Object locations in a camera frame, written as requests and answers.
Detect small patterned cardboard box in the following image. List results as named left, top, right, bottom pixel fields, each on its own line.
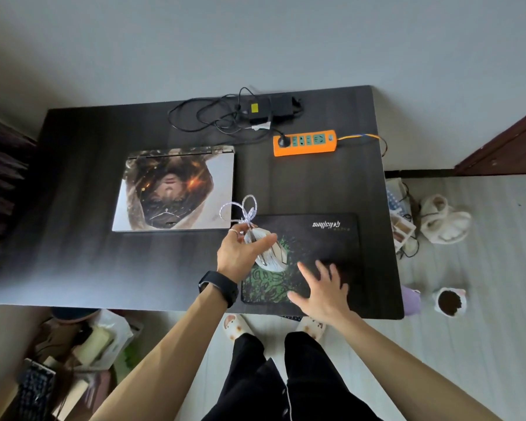
left=385, top=177, right=418, bottom=251

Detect person's left forearm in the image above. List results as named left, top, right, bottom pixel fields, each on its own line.
left=89, top=284, right=229, bottom=421

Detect purple plastic container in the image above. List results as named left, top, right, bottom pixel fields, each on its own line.
left=401, top=284, right=422, bottom=317

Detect black power adapter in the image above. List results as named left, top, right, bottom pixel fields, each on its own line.
left=241, top=95, right=304, bottom=124

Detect white paper sheet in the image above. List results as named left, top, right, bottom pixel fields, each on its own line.
left=87, top=309, right=134, bottom=370

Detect cream and purple curtain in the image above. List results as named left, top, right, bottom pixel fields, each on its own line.
left=0, top=111, right=38, bottom=281

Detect black smartwatch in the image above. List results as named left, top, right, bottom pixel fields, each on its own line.
left=198, top=270, right=240, bottom=309

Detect black power cord white tag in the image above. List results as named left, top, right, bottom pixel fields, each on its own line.
left=250, top=120, right=291, bottom=148

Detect white geometric mouse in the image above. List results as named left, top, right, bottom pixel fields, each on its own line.
left=244, top=227, right=288, bottom=273

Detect person's left hand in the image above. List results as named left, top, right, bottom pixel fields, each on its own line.
left=217, top=223, right=278, bottom=284

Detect pink and black cap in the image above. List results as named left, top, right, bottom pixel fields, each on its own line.
left=50, top=307, right=101, bottom=324

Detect person's right forearm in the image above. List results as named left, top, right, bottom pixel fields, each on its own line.
left=333, top=310, right=503, bottom=421

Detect black trousers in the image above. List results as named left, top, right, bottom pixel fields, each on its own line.
left=201, top=332, right=382, bottom=421

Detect black green mouse pad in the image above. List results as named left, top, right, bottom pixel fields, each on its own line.
left=240, top=213, right=361, bottom=305

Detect black keyboard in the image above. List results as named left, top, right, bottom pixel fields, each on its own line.
left=15, top=358, right=57, bottom=421

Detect person's right hand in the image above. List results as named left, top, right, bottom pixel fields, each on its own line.
left=287, top=260, right=351, bottom=327

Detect orange power strip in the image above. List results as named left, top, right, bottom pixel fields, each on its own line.
left=272, top=129, right=337, bottom=157

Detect laptop with printed lid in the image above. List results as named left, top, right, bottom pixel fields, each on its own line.
left=112, top=146, right=236, bottom=233

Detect dark wooden desk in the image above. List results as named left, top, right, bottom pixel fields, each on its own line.
left=0, top=85, right=405, bottom=320

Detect white pot with soil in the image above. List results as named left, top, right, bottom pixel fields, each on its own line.
left=432, top=287, right=468, bottom=319

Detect green plastic bag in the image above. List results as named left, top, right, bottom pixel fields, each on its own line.
left=113, top=341, right=142, bottom=383

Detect long black charging cable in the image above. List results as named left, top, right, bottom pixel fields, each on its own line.
left=167, top=86, right=275, bottom=136

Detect yellow power strip cable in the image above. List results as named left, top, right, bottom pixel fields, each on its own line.
left=335, top=133, right=389, bottom=157

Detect brown wooden door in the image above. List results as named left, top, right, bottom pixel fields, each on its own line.
left=454, top=102, right=526, bottom=177

